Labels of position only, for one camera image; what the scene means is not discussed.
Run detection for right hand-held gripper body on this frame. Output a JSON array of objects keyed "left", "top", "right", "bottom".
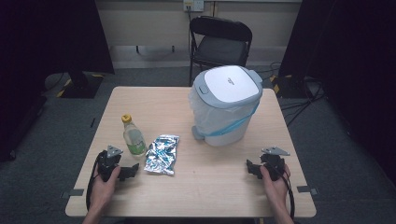
[{"left": 260, "top": 146, "right": 291, "bottom": 182}]

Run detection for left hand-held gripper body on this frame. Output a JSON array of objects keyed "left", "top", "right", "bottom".
[{"left": 96, "top": 145, "right": 124, "bottom": 183}]

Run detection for clear bottle with yellow cap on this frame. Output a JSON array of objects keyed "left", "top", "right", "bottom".
[{"left": 120, "top": 113, "right": 148, "bottom": 157}]

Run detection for silver foil packet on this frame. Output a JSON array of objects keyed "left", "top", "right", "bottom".
[{"left": 143, "top": 133, "right": 180, "bottom": 176}]

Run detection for person's right hand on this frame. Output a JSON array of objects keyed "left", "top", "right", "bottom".
[{"left": 260, "top": 163, "right": 292, "bottom": 203}]

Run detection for person's left hand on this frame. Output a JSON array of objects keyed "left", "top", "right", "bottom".
[{"left": 90, "top": 163, "right": 121, "bottom": 207}]

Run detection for black stand base striped tape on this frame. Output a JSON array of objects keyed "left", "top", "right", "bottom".
[
  {"left": 56, "top": 72, "right": 105, "bottom": 100},
  {"left": 269, "top": 74, "right": 313, "bottom": 100}
]

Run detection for black folding chair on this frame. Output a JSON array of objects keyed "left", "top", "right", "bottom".
[{"left": 188, "top": 15, "right": 253, "bottom": 87}]

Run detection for black curtain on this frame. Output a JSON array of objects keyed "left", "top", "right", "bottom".
[
  {"left": 0, "top": 0, "right": 116, "bottom": 163},
  {"left": 277, "top": 0, "right": 396, "bottom": 185}
]

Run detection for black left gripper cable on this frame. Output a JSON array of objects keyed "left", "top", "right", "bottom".
[{"left": 85, "top": 151, "right": 104, "bottom": 211}]

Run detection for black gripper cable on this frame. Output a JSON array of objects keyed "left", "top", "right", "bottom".
[
  {"left": 273, "top": 163, "right": 296, "bottom": 220},
  {"left": 85, "top": 151, "right": 104, "bottom": 211}
]

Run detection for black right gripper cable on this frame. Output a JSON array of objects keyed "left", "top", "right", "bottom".
[{"left": 273, "top": 163, "right": 296, "bottom": 220}]

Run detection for grey table bracket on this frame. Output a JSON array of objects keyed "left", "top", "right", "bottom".
[
  {"left": 296, "top": 185, "right": 319, "bottom": 196},
  {"left": 60, "top": 188, "right": 85, "bottom": 200}
]

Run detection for white trash bag blue drawstring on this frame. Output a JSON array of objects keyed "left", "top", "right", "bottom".
[{"left": 188, "top": 89, "right": 262, "bottom": 138}]

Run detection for black floor cables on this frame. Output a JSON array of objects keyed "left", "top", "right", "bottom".
[{"left": 261, "top": 61, "right": 327, "bottom": 127}]

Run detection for white wall outlet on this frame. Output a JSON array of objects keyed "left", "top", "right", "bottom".
[{"left": 182, "top": 0, "right": 205, "bottom": 13}]

